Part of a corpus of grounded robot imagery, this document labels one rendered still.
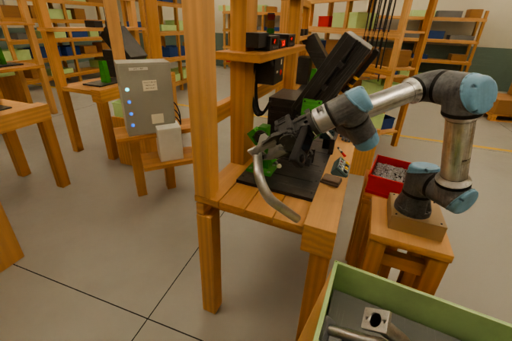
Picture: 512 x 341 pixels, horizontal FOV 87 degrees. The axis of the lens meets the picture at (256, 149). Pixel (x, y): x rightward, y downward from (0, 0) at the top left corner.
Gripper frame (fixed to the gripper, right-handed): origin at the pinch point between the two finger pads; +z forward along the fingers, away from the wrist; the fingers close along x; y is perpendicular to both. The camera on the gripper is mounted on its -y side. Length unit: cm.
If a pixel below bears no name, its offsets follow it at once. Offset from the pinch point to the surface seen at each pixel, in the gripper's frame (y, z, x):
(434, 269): -18, -30, -88
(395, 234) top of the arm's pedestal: -4, -22, -76
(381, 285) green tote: -30, -14, -45
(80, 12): 736, 477, 75
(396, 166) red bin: 51, -36, -110
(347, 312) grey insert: -36, -1, -45
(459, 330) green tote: -43, -29, -59
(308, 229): -2, 8, -50
